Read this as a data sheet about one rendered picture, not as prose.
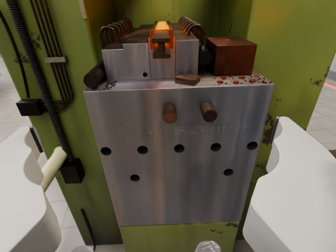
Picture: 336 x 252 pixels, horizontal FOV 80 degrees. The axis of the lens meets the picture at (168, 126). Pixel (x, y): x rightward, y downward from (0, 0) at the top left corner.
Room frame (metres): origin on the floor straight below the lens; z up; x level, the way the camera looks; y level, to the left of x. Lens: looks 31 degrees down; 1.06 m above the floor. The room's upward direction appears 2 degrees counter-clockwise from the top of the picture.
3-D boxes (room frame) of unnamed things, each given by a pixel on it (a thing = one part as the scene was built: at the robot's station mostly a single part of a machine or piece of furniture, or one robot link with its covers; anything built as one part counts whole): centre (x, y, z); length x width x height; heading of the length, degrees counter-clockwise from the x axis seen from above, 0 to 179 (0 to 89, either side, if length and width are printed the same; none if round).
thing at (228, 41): (0.50, -0.15, 0.95); 0.12 x 0.09 x 0.07; 0
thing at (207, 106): (0.36, -0.08, 0.87); 0.04 x 0.03 x 0.03; 0
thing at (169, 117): (0.36, 0.00, 0.87); 0.04 x 0.03 x 0.03; 0
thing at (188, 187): (0.66, -0.02, 0.69); 0.56 x 0.38 x 0.45; 0
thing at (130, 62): (0.65, 0.03, 0.96); 0.42 x 0.20 x 0.09; 0
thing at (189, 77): (0.41, -0.04, 0.92); 0.04 x 0.03 x 0.01; 61
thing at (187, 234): (0.66, -0.02, 0.23); 0.56 x 0.38 x 0.47; 0
